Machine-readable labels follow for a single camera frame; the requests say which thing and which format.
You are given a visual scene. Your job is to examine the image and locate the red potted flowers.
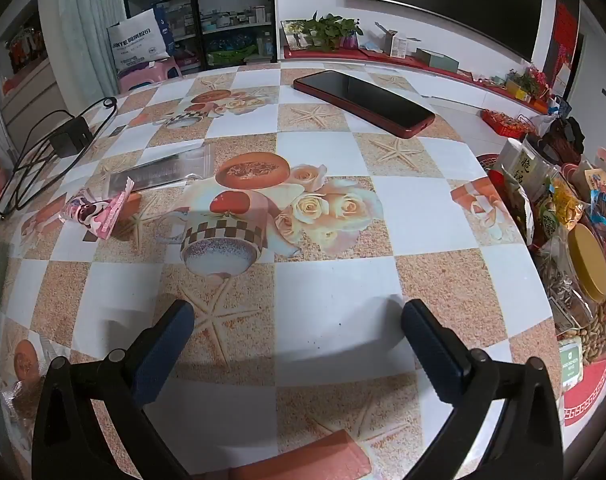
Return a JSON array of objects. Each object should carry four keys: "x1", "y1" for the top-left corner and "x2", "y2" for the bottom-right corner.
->
[{"x1": 506, "y1": 65, "x2": 551, "y2": 103}]

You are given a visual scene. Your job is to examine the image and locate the clear seaweed stick packet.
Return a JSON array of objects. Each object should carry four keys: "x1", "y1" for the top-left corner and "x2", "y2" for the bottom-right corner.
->
[{"x1": 100, "y1": 141, "x2": 214, "y2": 193}]

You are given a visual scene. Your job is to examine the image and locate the red wall hanging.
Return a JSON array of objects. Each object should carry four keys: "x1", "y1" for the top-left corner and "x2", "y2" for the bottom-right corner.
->
[{"x1": 543, "y1": 2, "x2": 581, "y2": 96}]

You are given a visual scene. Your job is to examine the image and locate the photo frame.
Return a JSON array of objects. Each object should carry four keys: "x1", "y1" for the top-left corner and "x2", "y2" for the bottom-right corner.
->
[{"x1": 280, "y1": 20, "x2": 316, "y2": 52}]

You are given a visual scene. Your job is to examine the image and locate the red-topped tv cabinet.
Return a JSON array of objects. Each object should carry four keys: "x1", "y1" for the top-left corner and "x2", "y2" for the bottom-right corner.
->
[{"x1": 283, "y1": 45, "x2": 549, "y2": 111}]

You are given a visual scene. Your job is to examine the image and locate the green potted plant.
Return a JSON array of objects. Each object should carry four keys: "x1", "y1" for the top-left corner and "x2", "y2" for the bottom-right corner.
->
[{"x1": 303, "y1": 11, "x2": 365, "y2": 52}]

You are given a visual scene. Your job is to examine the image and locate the checkered printed tablecloth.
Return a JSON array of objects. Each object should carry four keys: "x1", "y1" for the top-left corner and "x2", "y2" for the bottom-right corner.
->
[{"x1": 0, "y1": 57, "x2": 584, "y2": 480}]

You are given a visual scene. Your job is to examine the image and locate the pale green curtain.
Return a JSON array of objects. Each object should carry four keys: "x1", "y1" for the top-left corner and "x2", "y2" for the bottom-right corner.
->
[{"x1": 38, "y1": 0, "x2": 128, "y2": 111}]

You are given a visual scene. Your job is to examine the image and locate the red basket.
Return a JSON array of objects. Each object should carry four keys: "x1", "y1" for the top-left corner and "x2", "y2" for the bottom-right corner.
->
[{"x1": 480, "y1": 109, "x2": 534, "y2": 138}]

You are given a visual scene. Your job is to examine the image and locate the pink cartoon snack packet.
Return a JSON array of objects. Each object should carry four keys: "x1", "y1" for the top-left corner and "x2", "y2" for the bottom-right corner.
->
[{"x1": 59, "y1": 178, "x2": 135, "y2": 241}]

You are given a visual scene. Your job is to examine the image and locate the black charger cable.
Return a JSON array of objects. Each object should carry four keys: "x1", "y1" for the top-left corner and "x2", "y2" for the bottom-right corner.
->
[{"x1": 0, "y1": 96, "x2": 118, "y2": 221}]

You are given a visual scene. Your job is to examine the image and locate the black charger adapter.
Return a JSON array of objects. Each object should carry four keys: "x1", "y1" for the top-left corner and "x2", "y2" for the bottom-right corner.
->
[{"x1": 51, "y1": 117, "x2": 94, "y2": 158}]

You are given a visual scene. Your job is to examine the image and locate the glass-door display cabinet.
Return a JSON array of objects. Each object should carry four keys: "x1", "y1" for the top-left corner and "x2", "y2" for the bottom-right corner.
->
[{"x1": 120, "y1": 0, "x2": 279, "y2": 73}]

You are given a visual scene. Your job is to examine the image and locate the white carton box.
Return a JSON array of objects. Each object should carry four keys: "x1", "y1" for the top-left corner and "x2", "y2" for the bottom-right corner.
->
[{"x1": 374, "y1": 21, "x2": 421, "y2": 59}]

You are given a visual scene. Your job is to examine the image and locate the white wall cabinet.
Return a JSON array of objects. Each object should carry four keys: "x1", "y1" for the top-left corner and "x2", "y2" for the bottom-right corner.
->
[{"x1": 0, "y1": 0, "x2": 71, "y2": 126}]

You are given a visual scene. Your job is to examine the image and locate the green tissue box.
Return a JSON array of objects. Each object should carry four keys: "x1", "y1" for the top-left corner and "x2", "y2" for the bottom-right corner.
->
[{"x1": 415, "y1": 48, "x2": 460, "y2": 73}]

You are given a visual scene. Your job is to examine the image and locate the dark bag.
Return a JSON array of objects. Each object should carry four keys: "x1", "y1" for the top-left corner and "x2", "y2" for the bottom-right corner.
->
[{"x1": 540, "y1": 117, "x2": 586, "y2": 163}]

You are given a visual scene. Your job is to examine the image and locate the white printed shopping bag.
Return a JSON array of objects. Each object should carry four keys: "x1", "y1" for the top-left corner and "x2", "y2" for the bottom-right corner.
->
[{"x1": 107, "y1": 7, "x2": 176, "y2": 73}]

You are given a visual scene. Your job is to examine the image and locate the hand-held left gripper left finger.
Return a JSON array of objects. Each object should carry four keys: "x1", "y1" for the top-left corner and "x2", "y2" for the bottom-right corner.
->
[{"x1": 31, "y1": 300, "x2": 196, "y2": 480}]

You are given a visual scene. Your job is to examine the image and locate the plastic jar gold lid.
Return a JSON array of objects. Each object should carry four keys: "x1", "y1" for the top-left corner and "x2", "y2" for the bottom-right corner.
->
[{"x1": 566, "y1": 222, "x2": 606, "y2": 306}]

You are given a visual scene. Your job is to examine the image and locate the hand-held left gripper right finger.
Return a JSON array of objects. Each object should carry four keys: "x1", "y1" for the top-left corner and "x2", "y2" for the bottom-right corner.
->
[{"x1": 401, "y1": 299, "x2": 565, "y2": 480}]

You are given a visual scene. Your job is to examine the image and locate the red-cased smartphone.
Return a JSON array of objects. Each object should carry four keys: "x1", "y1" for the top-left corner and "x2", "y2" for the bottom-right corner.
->
[{"x1": 293, "y1": 70, "x2": 436, "y2": 139}]

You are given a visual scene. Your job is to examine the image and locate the pink plastic stool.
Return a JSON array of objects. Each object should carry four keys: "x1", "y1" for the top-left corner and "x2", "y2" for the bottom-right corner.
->
[{"x1": 117, "y1": 56, "x2": 184, "y2": 93}]

